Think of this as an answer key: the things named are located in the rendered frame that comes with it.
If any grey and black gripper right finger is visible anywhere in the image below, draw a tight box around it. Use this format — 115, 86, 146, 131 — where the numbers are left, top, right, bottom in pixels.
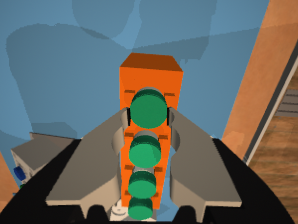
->
167, 107, 295, 224

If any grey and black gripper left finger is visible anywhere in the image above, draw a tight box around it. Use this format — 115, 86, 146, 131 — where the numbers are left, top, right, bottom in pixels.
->
0, 107, 131, 224

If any blue bench mat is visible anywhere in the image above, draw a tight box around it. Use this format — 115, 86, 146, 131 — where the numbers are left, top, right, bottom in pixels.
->
0, 0, 270, 190

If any grey table edge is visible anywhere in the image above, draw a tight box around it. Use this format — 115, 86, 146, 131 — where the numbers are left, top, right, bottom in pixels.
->
242, 40, 298, 166

